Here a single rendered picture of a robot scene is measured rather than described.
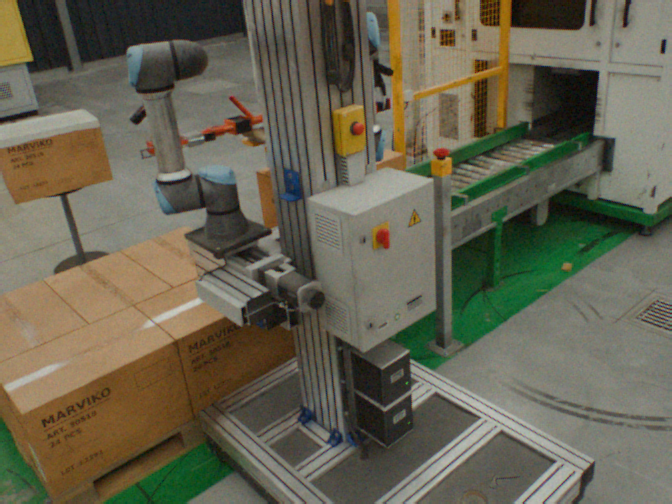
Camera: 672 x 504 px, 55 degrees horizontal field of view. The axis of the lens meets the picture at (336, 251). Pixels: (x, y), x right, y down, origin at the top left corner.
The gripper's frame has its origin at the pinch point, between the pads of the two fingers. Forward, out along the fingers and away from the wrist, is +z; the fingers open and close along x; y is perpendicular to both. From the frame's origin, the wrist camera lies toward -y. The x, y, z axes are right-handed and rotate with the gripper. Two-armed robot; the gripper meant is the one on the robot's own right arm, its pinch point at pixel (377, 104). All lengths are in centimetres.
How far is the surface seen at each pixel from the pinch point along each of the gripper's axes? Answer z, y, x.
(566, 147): 65, -163, -9
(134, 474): 122, 140, -4
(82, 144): 36, 73, -197
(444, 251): 68, -14, 26
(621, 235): 125, -186, 21
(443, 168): 27.5, -13.4, 26.0
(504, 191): 66, -84, 5
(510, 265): 125, -106, -6
